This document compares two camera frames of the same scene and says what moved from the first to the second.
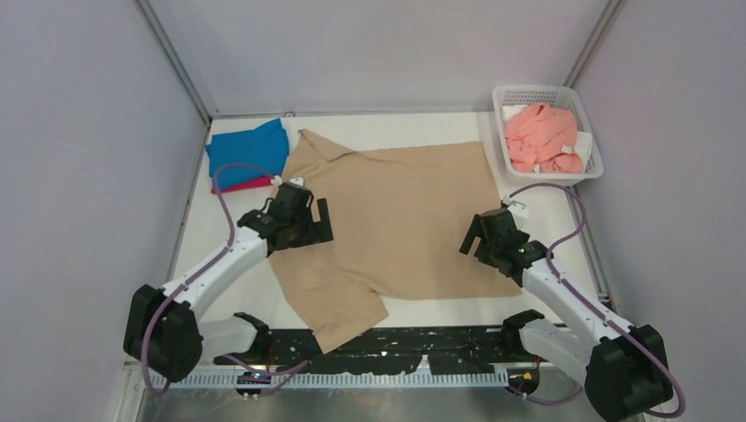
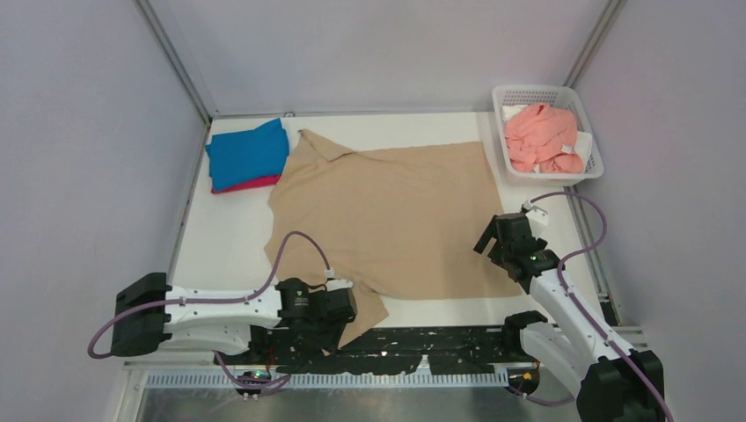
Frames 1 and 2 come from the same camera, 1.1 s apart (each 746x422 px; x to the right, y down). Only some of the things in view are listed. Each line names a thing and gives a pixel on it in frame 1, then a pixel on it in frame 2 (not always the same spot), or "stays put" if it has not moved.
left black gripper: x=322 y=229 to x=340 y=323
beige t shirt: x=398 y=217 stays put
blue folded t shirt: x=249 y=155 stays put
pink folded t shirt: x=256 y=183 stays put
